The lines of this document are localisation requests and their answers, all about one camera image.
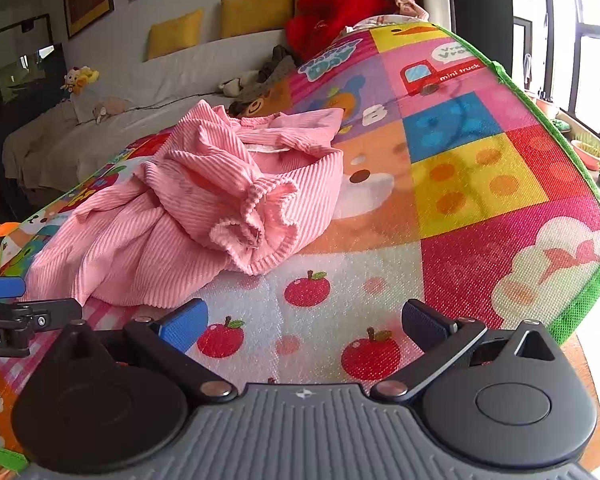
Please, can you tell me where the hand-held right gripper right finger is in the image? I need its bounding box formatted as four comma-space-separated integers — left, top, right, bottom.
370, 298, 557, 404

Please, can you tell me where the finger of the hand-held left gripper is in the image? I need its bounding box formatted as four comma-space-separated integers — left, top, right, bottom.
11, 298, 84, 332
0, 276, 27, 302

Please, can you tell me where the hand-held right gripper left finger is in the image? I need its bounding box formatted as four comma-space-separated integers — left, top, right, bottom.
55, 298, 237, 404

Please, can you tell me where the pink ribbed garment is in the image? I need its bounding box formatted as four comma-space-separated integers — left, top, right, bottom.
22, 100, 345, 309

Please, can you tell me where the colourful printed play mat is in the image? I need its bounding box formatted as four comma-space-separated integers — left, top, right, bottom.
0, 24, 600, 473

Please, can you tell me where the beige sofa throw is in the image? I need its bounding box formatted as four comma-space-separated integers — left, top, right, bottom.
2, 104, 83, 188

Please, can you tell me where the beige plush toy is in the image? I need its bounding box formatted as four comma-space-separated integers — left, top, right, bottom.
91, 97, 131, 125

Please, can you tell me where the glass aquarium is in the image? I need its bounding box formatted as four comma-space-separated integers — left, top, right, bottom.
0, 42, 68, 111

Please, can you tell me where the yellow plush toy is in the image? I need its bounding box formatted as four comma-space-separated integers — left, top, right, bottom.
60, 65, 100, 96

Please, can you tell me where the white plush toy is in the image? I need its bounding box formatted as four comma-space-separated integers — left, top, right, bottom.
219, 70, 261, 97

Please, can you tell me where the light grey sofa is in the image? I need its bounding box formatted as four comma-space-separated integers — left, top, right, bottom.
2, 27, 301, 193

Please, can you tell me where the brown cloth pile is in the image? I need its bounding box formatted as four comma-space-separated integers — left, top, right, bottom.
228, 45, 306, 117

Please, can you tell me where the white floral cloth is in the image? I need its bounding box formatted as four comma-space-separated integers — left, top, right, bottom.
352, 14, 431, 31

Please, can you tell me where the pink cloth item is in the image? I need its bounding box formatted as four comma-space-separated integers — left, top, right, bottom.
394, 0, 428, 21

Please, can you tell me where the red plush cushion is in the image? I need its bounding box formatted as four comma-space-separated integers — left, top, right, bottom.
286, 0, 422, 61

